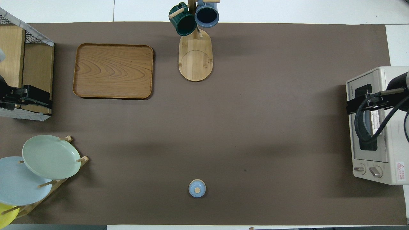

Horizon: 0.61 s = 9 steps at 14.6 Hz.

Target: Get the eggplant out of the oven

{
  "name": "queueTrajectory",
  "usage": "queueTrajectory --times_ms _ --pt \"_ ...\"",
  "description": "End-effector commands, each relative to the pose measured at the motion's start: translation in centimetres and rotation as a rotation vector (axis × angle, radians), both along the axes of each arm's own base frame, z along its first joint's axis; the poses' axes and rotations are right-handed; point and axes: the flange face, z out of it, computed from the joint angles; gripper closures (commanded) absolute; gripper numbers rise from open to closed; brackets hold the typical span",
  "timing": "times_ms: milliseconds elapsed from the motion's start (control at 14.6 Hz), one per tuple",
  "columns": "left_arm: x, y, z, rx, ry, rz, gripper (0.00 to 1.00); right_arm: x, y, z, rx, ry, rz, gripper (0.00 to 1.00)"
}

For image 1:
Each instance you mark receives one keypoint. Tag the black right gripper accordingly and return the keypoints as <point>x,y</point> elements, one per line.
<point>378,101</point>

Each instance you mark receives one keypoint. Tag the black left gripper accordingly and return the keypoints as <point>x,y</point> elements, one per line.
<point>11,99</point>

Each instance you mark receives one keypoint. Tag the toaster oven glass door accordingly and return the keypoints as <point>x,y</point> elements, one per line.
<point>353,137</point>

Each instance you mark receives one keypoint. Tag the white toaster oven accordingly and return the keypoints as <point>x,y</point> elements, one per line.
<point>396,143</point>

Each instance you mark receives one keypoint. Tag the silver oven knob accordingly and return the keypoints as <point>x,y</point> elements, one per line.
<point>375,172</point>
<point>359,169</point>

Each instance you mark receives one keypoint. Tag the pale green plate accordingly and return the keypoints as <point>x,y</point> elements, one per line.
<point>51,156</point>

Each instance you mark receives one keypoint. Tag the rectangular wooden tray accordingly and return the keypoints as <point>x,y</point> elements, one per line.
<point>113,70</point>

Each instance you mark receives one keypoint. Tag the wooden plate rack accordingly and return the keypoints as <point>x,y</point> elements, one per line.
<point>60,182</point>

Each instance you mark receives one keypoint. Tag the large light blue plate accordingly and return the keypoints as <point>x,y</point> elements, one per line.
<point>19,185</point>

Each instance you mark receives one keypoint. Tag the brown table mat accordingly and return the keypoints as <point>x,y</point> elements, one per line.
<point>255,127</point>

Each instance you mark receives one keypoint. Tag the yellow plate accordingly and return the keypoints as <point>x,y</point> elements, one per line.
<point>6,217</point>

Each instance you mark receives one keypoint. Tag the wooden mug tree stand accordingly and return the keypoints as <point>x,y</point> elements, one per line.
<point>195,60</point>

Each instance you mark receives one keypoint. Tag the dark green mug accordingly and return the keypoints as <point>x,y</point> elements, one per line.
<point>182,24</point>

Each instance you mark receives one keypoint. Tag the blue mug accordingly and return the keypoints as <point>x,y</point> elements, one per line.
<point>207,16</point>

